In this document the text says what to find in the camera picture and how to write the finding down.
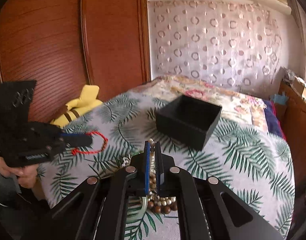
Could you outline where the red cord bracelet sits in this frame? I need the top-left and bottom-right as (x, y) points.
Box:
(71, 131), (109, 156)

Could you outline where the white pearl necklace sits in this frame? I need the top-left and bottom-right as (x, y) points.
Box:
(147, 138), (178, 209)

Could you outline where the black square jewelry box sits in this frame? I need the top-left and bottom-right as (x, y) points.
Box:
(156, 95), (222, 151)

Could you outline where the silver green gem jewelry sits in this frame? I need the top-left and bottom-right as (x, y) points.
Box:
(121, 152), (140, 167)

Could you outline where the pale green jade bangle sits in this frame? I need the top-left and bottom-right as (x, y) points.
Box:
(126, 197), (148, 224)

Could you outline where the grey sleeve forearm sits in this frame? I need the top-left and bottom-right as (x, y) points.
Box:
(0, 174), (18, 207)

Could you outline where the person's left hand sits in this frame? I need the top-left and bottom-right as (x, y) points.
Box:
(0, 157), (39, 189)

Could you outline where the yellow plush toy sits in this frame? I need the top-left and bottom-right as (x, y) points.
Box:
(50, 85), (102, 127)

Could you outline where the palm leaf print cloth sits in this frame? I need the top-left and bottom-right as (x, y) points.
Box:
(38, 92), (295, 237)

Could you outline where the floral bed quilt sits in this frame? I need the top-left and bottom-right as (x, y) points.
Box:
(131, 75), (269, 132)

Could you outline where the brown wooden wardrobe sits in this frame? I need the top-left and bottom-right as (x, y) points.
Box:
(0, 0), (151, 122)

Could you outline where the dark blue blanket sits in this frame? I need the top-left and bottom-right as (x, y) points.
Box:
(263, 100), (287, 140)

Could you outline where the wooden side cabinet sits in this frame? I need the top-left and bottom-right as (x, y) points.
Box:
(279, 81), (306, 183)

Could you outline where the pink circle pattern curtain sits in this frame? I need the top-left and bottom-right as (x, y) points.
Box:
(147, 0), (282, 97)

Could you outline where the clutter on cabinet top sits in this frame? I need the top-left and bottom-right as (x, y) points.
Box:
(282, 67), (306, 102)

